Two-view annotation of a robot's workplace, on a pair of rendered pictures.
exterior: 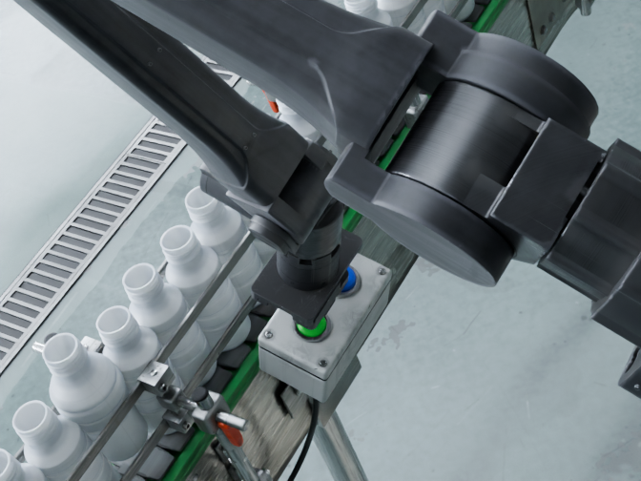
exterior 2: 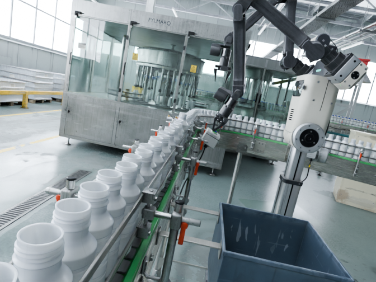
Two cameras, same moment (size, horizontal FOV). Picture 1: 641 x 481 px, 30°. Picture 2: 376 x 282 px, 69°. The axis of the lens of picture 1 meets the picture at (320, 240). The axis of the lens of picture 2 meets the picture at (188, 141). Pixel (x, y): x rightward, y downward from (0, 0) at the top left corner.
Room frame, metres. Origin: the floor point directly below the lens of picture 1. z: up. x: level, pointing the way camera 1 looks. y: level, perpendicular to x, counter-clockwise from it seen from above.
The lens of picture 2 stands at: (-0.18, 1.16, 1.31)
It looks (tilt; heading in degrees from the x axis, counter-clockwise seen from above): 10 degrees down; 316
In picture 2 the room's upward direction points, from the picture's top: 11 degrees clockwise
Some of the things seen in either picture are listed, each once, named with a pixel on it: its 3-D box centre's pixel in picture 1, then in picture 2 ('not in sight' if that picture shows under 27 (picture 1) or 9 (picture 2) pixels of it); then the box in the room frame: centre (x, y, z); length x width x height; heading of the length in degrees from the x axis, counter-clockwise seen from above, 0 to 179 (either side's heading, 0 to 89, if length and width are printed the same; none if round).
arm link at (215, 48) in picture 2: not in sight; (220, 46); (1.03, -0.13, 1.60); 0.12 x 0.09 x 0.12; 43
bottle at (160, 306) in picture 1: (167, 325); not in sight; (0.90, 0.19, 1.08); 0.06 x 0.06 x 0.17
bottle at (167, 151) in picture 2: not in sight; (159, 161); (0.45, 0.65, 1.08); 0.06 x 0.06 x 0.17
